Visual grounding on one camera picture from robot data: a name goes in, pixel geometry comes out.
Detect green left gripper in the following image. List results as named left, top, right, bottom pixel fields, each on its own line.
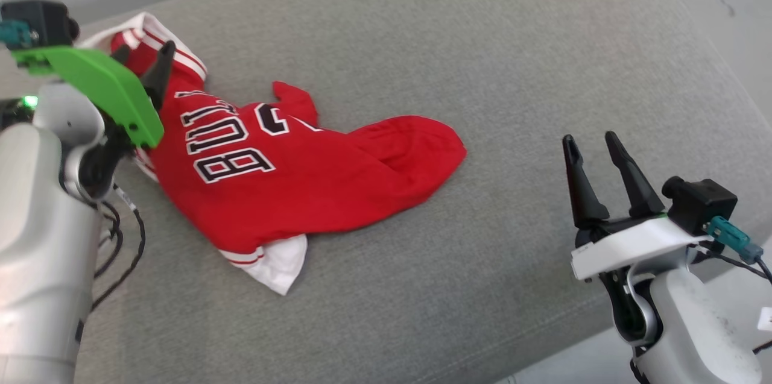
left=11, top=40, right=177, bottom=150

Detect black white left arm cable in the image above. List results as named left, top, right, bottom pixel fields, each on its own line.
left=90, top=184, right=147, bottom=312

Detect red basketball jersey white sleeves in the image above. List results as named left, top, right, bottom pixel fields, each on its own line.
left=78, top=11, right=468, bottom=296

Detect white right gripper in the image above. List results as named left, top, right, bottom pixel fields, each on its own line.
left=562, top=130, right=713, bottom=282

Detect left camera cable teal plug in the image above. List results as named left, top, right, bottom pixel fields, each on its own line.
left=0, top=18, right=32, bottom=50

